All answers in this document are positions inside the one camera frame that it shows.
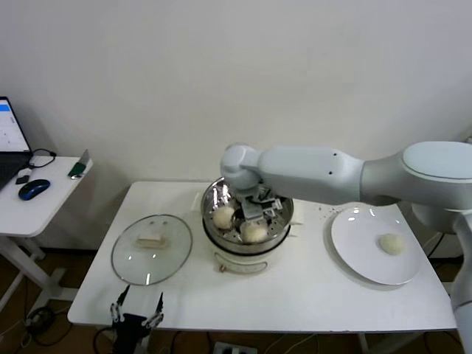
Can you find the black laptop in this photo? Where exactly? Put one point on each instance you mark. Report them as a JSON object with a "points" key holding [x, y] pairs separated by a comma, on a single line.
{"points": [[9, 125]]}

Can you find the small black adapter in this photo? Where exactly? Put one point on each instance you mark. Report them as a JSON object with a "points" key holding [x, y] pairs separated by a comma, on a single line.
{"points": [[22, 180]]}

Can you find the white side table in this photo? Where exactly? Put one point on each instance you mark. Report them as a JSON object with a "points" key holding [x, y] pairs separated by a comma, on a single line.
{"points": [[48, 206]]}

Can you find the blue computer mouse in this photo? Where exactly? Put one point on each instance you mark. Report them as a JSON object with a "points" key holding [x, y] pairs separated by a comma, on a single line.
{"points": [[33, 189]]}

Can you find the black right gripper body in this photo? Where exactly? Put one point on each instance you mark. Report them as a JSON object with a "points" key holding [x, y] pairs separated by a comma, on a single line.
{"points": [[274, 204]]}

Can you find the white steamed baozi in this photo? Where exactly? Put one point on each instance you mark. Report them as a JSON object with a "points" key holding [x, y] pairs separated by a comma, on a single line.
{"points": [[391, 244], [253, 234], [222, 218]]}

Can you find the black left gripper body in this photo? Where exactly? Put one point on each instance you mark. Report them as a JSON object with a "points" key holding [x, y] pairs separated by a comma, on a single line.
{"points": [[132, 325]]}

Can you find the white round plate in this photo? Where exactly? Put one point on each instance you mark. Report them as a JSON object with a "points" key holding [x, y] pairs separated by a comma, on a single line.
{"points": [[354, 250]]}

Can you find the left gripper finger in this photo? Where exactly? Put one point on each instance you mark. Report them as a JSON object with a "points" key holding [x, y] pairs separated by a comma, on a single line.
{"points": [[116, 311], [156, 316]]}

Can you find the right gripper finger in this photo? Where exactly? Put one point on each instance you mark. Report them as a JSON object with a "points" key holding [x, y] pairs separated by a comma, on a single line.
{"points": [[237, 219], [272, 218]]}

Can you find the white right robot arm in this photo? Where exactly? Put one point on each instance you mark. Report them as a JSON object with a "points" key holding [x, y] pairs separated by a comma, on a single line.
{"points": [[313, 173]]}

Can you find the white electric cooker pot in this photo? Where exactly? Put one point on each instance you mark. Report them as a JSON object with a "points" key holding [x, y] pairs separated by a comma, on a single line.
{"points": [[239, 263]]}

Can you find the white table leg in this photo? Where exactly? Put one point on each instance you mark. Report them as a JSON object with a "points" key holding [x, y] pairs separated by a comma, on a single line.
{"points": [[363, 343], [146, 333]]}

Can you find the perforated steel steamer basket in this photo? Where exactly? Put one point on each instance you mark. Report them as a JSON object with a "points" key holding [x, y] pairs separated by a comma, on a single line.
{"points": [[214, 195]]}

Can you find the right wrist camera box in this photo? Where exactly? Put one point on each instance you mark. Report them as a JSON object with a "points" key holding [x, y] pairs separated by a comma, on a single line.
{"points": [[254, 211]]}

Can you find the dark crumbs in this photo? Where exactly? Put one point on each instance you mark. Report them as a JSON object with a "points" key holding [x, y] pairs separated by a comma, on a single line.
{"points": [[332, 211]]}

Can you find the white floor power strip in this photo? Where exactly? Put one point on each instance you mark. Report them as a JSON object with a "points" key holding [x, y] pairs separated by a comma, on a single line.
{"points": [[236, 348]]}

